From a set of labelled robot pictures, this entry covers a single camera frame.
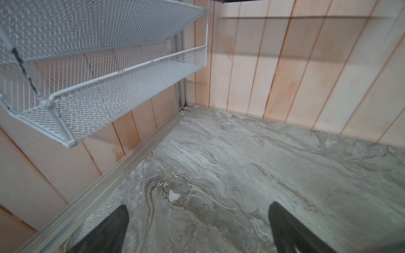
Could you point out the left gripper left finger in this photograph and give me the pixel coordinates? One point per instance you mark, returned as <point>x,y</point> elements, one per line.
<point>108,236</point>

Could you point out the white wire mesh shelf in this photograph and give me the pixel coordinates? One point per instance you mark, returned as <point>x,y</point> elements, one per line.
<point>70,68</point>

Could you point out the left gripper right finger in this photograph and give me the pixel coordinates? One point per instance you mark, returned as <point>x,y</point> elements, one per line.
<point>291,236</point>

